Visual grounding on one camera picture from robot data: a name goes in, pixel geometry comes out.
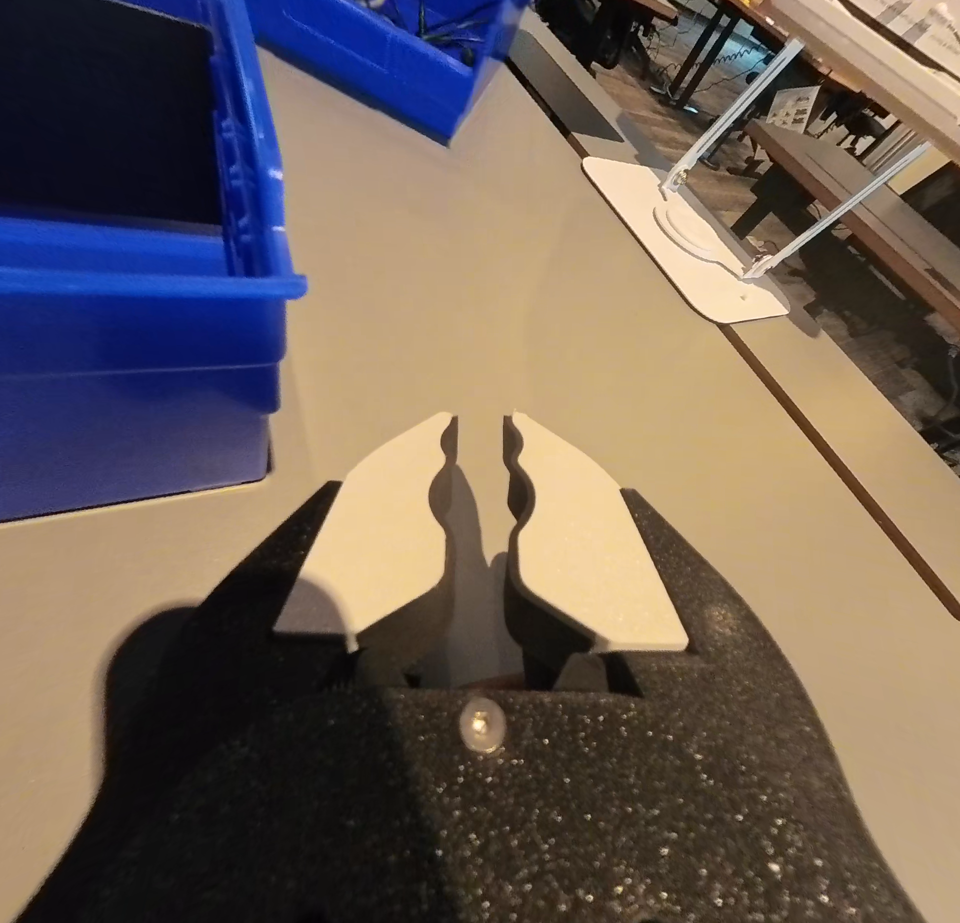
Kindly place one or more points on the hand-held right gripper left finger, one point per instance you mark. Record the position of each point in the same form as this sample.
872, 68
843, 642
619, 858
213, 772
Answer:
375, 540

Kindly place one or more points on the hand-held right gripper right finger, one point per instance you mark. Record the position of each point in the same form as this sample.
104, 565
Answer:
592, 563

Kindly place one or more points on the blue plastic bin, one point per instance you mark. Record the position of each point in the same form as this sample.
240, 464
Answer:
360, 53
135, 353

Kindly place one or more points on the tan board document stand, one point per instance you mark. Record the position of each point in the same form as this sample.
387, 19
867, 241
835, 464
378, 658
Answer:
675, 225

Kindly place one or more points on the brown wooden desk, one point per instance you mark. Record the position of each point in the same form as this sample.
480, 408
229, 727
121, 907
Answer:
862, 195

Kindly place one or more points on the small printed card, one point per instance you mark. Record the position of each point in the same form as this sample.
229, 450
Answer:
793, 109

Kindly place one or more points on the printed instruction sheet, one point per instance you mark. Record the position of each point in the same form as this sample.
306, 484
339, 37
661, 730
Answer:
900, 0

